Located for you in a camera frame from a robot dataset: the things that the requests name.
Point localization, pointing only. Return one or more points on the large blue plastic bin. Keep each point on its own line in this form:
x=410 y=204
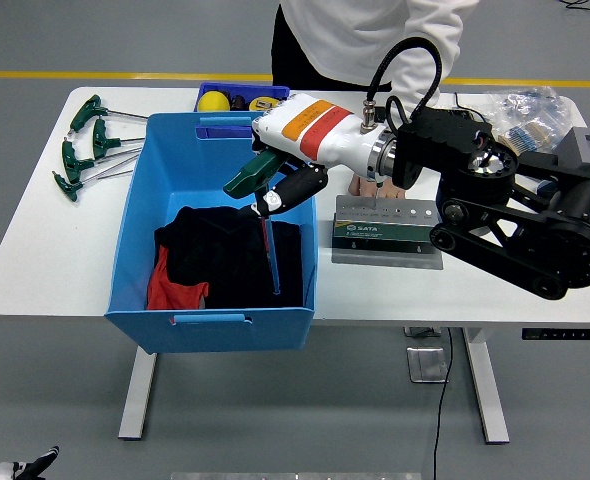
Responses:
x=200 y=160

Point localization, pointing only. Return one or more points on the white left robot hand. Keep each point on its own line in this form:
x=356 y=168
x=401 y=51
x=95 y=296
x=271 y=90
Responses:
x=30 y=467

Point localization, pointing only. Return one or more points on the grey box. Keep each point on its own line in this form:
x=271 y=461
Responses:
x=572 y=145

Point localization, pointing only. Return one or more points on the small dark blue tray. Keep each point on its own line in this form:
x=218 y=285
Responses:
x=245 y=90

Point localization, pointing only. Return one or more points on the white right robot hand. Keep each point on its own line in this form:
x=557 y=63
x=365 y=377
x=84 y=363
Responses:
x=325 y=135

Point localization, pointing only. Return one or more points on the taped component strip bundle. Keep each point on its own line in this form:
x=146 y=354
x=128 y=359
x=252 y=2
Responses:
x=525 y=137

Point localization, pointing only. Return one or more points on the metal floor plate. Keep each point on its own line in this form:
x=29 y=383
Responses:
x=420 y=332
x=425 y=365

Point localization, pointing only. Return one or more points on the person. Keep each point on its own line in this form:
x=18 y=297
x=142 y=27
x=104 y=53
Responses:
x=345 y=35

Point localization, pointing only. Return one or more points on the black table control panel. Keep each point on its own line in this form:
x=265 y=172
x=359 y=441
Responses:
x=560 y=333

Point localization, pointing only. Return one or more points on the orange cloth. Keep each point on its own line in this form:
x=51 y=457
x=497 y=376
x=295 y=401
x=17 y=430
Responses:
x=167 y=292

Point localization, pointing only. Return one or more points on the yellow ball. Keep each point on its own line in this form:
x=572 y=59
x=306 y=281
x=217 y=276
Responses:
x=213 y=101

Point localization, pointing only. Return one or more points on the person's left hand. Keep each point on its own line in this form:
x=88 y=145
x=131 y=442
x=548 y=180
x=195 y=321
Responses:
x=390 y=192

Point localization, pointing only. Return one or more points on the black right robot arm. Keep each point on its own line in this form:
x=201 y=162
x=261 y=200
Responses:
x=525 y=230

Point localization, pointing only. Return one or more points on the black cloth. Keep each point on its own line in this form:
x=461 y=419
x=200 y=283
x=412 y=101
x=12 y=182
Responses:
x=215 y=255

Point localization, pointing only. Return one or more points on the dark brown small object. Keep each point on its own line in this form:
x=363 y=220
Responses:
x=238 y=102

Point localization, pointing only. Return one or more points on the white table leg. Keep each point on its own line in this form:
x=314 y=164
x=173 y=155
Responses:
x=137 y=395
x=487 y=395

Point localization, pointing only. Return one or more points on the yellow tape measure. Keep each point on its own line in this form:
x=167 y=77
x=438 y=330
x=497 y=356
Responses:
x=262 y=104

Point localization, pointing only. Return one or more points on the clear plastic bag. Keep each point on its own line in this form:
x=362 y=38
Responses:
x=530 y=102

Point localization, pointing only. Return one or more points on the grey metal wrench stand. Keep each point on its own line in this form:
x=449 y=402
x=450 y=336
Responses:
x=375 y=231

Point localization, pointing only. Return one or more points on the person's left forearm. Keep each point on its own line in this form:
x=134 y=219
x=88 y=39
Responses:
x=415 y=85

